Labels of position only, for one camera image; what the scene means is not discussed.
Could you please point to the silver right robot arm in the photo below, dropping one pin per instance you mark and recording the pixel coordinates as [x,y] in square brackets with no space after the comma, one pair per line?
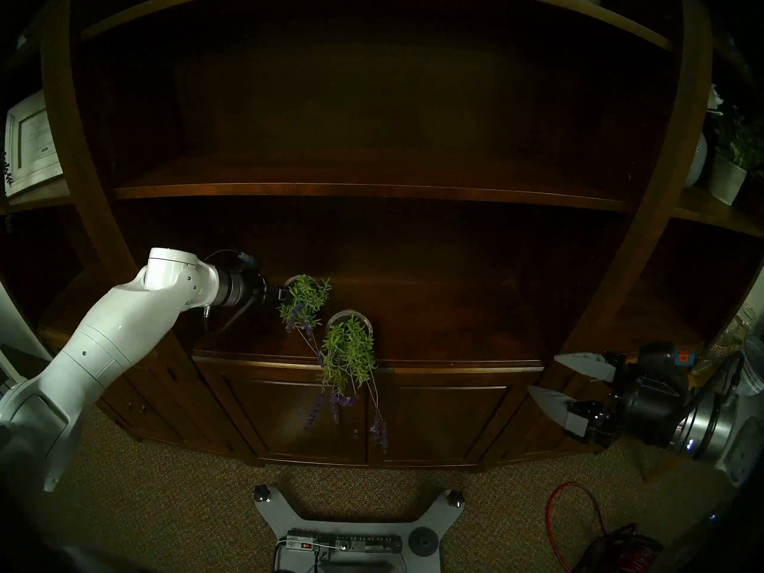
[722,434]

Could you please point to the white framed certificate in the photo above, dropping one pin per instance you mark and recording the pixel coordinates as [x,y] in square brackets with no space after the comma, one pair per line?
[33,145]

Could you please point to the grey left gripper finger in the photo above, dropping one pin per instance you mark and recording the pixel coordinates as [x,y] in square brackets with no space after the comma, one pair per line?
[284,292]

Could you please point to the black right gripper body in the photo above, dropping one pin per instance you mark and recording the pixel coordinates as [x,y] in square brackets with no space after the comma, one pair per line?
[647,404]

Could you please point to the grey power strip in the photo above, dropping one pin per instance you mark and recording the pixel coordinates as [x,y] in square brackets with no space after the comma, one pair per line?
[358,541]

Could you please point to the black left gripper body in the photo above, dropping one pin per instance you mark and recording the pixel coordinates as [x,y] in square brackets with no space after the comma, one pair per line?
[259,288]

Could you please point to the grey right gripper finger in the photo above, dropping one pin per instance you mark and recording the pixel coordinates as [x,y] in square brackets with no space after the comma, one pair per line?
[588,364]
[564,407]

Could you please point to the dark trailing plant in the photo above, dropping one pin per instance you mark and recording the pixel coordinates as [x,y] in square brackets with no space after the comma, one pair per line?
[6,172]

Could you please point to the small round white vase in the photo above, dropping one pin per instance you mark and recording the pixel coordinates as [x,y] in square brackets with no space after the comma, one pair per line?
[697,160]

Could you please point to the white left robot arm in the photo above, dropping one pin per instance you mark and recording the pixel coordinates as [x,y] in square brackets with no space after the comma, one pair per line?
[107,333]

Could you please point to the clear glass jar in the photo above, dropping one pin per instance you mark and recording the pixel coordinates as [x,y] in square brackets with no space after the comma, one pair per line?
[731,336]

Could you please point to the green plant in white pot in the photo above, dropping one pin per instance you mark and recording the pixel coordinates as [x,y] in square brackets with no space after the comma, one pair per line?
[728,178]

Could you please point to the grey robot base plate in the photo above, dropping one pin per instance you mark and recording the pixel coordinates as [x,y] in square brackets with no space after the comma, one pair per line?
[352,521]

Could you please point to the potted fake lavender plant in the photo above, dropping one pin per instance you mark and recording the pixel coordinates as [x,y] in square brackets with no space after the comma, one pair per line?
[304,300]
[349,351]

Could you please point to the dark wooden bookcase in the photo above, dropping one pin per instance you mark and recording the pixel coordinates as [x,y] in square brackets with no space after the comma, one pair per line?
[394,219]

